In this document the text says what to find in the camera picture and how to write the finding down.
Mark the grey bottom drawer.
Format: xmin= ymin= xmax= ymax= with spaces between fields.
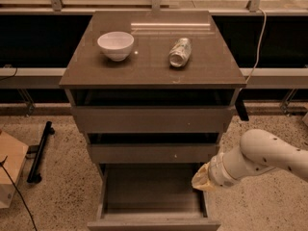
xmin=88 ymin=164 xmax=220 ymax=231

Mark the grey drawer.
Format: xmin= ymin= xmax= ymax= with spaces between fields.
xmin=71 ymin=106 xmax=234 ymax=133
xmin=88 ymin=164 xmax=220 ymax=231
xmin=88 ymin=143 xmax=218 ymax=164

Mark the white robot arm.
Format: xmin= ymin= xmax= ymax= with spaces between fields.
xmin=192 ymin=129 xmax=308 ymax=192

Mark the grey middle drawer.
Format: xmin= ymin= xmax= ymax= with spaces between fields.
xmin=88 ymin=143 xmax=218 ymax=164

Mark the grey drawer cabinet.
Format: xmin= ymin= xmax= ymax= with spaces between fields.
xmin=59 ymin=10 xmax=247 ymax=178

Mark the grey top drawer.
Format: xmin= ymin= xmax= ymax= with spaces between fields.
xmin=71 ymin=106 xmax=234 ymax=133

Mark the crushed metal can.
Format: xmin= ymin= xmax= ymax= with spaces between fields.
xmin=168 ymin=38 xmax=192 ymax=67

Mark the white ceramic bowl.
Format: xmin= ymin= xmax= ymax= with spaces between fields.
xmin=97 ymin=32 xmax=135 ymax=62

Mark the black bar on floor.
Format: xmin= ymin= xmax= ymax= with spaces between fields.
xmin=27 ymin=121 xmax=55 ymax=183

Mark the cardboard box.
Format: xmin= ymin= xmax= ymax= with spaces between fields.
xmin=0 ymin=130 xmax=28 ymax=209

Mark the black cabinet bracket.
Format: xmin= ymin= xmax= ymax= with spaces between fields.
xmin=235 ymin=98 xmax=249 ymax=121

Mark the white cable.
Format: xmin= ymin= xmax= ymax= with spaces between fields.
xmin=244 ymin=7 xmax=268 ymax=84

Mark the black cable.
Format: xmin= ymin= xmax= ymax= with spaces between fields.
xmin=0 ymin=155 xmax=39 ymax=231

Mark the metal railing frame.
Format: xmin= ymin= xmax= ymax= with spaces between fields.
xmin=0 ymin=0 xmax=308 ymax=117

